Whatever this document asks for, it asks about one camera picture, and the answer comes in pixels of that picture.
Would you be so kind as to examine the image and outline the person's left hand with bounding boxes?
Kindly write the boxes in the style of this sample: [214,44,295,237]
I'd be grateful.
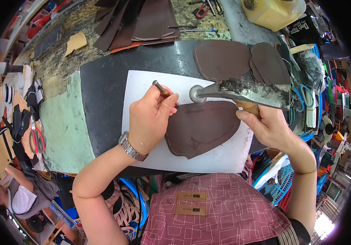
[128,85,180,155]

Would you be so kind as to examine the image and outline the person's right hand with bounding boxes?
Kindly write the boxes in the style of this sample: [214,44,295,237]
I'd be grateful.
[235,104,296,151]

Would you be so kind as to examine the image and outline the metal punch tool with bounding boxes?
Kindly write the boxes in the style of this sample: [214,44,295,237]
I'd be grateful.
[152,80,181,108]

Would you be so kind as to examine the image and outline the cobbler hammer with wooden handle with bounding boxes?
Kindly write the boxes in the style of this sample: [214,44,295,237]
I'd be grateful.
[189,78,291,119]

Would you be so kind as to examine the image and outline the silver wristwatch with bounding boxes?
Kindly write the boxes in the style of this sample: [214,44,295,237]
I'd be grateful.
[118,131,149,162]

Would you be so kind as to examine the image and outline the white cutting board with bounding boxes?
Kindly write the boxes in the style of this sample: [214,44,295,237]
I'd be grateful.
[121,70,254,174]

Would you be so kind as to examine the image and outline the blue plastic basket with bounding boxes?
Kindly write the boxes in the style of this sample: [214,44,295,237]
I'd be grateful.
[290,44,323,142]

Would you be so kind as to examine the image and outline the black rubber slab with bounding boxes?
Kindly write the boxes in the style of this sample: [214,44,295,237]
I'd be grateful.
[80,40,290,178]

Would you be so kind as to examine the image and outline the brown leather piece with stitching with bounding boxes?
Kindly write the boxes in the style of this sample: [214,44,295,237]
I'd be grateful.
[165,101,241,160]

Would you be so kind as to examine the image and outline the blue plastic stool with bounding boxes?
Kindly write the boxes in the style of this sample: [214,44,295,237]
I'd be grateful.
[252,153,296,206]

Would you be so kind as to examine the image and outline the clear plastic bag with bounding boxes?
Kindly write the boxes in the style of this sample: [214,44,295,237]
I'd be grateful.
[298,50,326,93]

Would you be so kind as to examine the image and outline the orange leather strip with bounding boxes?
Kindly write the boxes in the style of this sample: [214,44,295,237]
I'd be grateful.
[110,41,142,54]

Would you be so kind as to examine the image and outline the pile of brown leather sheets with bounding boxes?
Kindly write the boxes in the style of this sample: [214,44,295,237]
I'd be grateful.
[93,0,181,52]

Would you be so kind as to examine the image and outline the black printed cloth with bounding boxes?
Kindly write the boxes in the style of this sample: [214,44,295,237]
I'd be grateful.
[287,14,321,45]

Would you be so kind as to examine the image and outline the tan leather scrap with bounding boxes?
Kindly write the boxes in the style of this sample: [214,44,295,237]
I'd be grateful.
[65,31,88,57]

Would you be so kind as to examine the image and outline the yellowish plastic jerrycan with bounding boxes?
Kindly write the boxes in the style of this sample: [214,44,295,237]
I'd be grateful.
[241,0,307,32]

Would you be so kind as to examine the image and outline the dark stone slab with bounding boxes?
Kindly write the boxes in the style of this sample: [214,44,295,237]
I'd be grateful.
[34,26,65,60]

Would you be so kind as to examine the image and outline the bunch of hand tools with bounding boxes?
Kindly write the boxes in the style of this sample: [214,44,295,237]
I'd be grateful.
[189,0,225,16]

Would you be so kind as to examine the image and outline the red plastic crates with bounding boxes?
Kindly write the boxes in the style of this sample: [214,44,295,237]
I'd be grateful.
[25,0,72,40]

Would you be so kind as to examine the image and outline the blue-handled scissors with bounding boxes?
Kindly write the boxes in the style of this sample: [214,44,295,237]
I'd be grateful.
[292,84,315,113]

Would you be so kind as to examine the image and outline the basket of leather straps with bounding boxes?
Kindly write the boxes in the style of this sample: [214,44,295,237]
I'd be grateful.
[101,178,149,241]

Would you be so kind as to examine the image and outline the blue-handled screwdriver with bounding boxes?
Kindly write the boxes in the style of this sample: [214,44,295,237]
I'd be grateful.
[180,29,219,34]

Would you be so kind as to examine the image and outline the red-handled scissors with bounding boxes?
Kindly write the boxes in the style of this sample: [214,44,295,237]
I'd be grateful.
[29,115,46,154]

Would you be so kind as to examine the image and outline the red-handled pliers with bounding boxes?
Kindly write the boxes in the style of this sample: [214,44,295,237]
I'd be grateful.
[193,2,210,19]

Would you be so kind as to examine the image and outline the heap of black straps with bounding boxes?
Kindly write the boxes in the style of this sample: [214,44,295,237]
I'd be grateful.
[10,104,33,142]

